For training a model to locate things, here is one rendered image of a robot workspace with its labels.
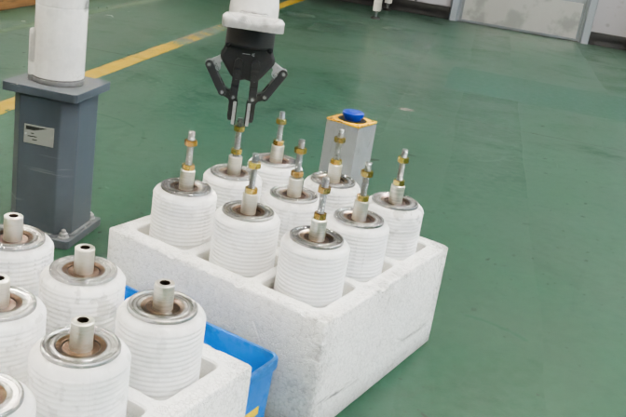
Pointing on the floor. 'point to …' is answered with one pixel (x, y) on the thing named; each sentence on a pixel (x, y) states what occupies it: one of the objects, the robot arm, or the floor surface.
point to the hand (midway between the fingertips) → (240, 113)
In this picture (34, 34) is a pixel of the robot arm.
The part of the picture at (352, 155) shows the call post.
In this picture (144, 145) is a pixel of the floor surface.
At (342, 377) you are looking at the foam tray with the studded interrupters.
